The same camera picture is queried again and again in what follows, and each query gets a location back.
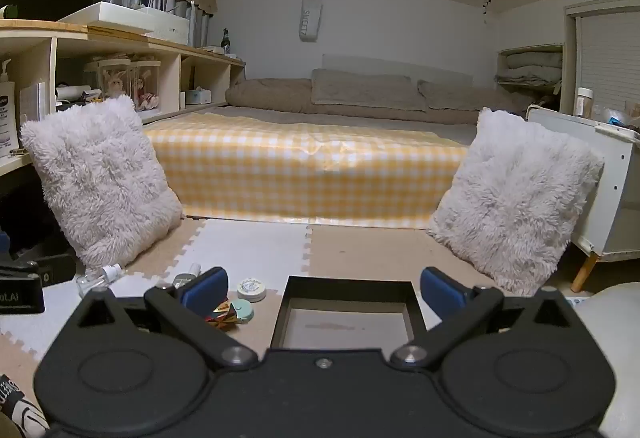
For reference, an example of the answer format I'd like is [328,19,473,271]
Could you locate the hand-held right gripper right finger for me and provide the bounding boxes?
[390,267,578,368]

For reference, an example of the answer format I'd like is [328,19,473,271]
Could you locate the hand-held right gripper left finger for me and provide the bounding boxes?
[62,267,253,371]

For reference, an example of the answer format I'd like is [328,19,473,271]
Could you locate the grey-green small bottle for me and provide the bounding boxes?
[172,264,202,289]

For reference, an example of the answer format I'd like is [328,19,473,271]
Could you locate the colourful green red packet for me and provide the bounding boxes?
[206,300,238,326]

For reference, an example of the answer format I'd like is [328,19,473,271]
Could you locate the clear spray bottle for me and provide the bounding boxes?
[76,264,124,297]

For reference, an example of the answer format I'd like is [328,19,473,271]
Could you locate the mint green tape measure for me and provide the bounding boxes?
[231,299,255,325]

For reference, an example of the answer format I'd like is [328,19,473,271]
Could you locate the round cream tin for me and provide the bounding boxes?
[236,278,267,303]

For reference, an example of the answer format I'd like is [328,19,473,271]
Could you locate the black cardboard box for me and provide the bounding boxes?
[270,275,431,350]

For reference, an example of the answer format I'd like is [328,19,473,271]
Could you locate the beige white foam puzzle mat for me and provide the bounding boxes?
[0,217,576,409]

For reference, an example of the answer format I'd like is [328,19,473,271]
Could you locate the fluffy white pillow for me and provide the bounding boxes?
[427,108,605,297]
[20,95,185,269]

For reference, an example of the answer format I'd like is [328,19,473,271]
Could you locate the white printed cloth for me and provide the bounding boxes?
[0,373,51,438]

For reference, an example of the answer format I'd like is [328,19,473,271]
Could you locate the white lotion pump bottle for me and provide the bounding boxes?
[0,59,21,159]

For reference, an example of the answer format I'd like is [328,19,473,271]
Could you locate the white file box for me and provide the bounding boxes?
[19,82,48,123]

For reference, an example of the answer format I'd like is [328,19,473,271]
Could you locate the yellow checkered bed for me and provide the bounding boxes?
[144,112,468,229]

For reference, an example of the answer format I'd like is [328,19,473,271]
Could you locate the white paper roll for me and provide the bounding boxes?
[55,85,101,101]

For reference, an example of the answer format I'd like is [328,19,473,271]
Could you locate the beige bed pillow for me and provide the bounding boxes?
[311,68,428,113]
[417,80,501,113]

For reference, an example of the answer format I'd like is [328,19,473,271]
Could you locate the clear doll display jar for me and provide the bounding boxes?
[97,58,132,99]
[131,61,162,111]

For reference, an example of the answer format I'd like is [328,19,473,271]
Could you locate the white cabinet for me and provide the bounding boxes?
[527,108,640,293]

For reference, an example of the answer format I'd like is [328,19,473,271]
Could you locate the beige duvet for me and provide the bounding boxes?
[225,78,531,126]

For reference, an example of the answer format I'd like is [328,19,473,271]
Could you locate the jar with white lid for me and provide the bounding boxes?
[575,88,594,119]

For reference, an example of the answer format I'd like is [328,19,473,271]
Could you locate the folded beige blankets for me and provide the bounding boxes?
[496,52,563,88]

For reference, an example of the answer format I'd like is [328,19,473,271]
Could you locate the wooden shelf unit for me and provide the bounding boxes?
[0,19,247,176]

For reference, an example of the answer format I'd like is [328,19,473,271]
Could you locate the white flat box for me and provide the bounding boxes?
[59,2,191,46]

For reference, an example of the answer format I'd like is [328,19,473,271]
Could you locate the white window blind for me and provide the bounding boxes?
[575,10,640,116]

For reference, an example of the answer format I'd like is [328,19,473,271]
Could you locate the hanging white pouch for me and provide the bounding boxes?
[299,0,323,42]

